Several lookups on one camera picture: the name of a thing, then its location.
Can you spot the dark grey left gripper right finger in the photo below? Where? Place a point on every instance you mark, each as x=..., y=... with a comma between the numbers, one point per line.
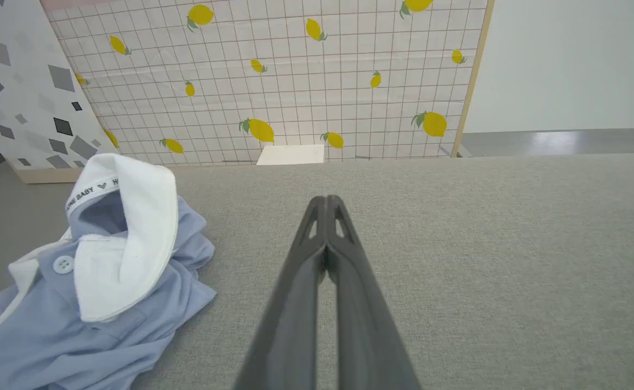
x=366, y=330

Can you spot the light blue white-collar polo shirt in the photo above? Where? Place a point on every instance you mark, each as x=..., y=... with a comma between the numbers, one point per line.
x=78, y=325

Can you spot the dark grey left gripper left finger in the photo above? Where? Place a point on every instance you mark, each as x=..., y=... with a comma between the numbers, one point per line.
x=290, y=325

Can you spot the grey terrazzo print panel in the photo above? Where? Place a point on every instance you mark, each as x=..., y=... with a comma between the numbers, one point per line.
x=19, y=86

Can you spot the lemon grid print backdrop panel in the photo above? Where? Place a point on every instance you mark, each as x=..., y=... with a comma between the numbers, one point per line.
x=306, y=92

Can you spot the grey fabric sofa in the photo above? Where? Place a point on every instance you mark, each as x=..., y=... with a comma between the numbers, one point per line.
x=512, y=271

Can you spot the plain white partition panel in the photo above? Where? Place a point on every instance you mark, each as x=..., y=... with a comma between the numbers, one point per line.
x=566, y=65

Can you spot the small white flat block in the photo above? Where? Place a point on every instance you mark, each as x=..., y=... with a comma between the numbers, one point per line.
x=291, y=155

